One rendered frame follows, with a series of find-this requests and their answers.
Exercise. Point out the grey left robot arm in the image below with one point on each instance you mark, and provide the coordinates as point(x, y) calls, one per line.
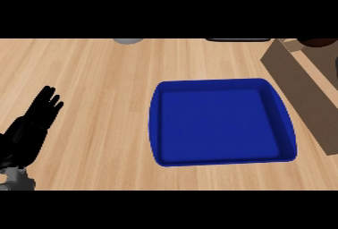
point(15, 179)

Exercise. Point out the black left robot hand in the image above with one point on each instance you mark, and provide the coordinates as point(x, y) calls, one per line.
point(31, 128)

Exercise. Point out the blue tray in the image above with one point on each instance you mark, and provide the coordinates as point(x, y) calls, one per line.
point(220, 122)

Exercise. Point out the grey round object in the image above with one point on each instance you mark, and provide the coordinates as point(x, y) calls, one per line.
point(127, 40)

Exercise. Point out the brown cupcake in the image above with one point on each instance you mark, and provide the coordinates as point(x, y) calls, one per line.
point(319, 42)

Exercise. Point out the brown cardboard box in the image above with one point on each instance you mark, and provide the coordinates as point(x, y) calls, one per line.
point(302, 89)

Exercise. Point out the black flat object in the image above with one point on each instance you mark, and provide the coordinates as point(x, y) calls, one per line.
point(237, 39)

